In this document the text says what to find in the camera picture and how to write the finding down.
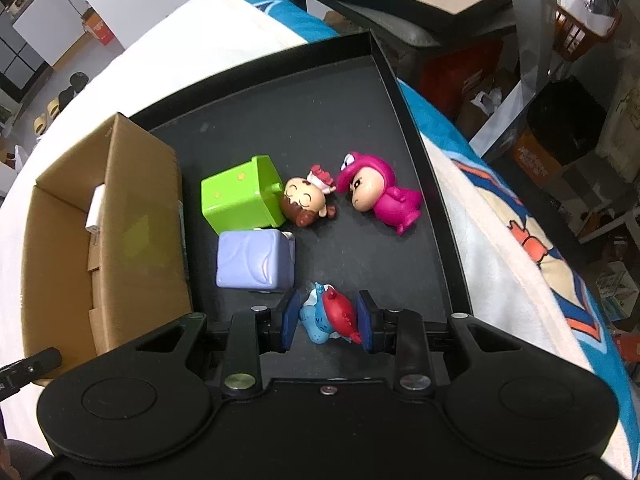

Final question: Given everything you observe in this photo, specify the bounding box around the blue red crab figurine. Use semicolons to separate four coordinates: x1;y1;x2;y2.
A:
298;282;361;344

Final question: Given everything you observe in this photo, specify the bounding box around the lavender toy cube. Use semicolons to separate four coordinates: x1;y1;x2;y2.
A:
216;229;296;292

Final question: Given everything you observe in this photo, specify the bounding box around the brown-haired boy figurine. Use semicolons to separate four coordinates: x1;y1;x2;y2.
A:
280;165;337;228

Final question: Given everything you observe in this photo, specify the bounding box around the pink dinosaur costume figurine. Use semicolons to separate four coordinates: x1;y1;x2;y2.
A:
335;152;423;235

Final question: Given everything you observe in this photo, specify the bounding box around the brown cardboard box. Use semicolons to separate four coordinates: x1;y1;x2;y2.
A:
21;114;191;386

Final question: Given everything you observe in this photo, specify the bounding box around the white power adapter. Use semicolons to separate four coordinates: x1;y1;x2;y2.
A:
85;183;105;235

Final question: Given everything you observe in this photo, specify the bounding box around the green toy cube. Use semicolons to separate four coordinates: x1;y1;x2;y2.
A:
201;155;285;234

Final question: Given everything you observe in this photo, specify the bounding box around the black tray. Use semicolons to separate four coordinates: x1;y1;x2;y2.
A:
132;32;471;323

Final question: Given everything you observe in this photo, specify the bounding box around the white blue orange blanket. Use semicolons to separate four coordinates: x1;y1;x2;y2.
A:
226;0;640;480

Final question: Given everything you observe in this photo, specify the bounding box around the yellow slipper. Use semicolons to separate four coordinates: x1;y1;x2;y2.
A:
34;114;48;136
47;98;60;118

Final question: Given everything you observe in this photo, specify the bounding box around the black bin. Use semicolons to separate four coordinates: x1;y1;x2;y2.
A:
527;76;606;166

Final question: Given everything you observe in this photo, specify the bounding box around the black slipper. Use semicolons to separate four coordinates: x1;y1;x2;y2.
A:
58;86;76;112
68;72;89;93

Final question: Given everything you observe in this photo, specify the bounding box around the orange box on floor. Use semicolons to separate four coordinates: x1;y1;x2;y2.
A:
81;8;115;46

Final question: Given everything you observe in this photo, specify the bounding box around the orange basket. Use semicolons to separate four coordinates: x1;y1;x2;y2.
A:
552;0;622;63

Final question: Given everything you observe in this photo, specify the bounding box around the grey metal post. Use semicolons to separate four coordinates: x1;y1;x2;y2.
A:
512;0;556;105

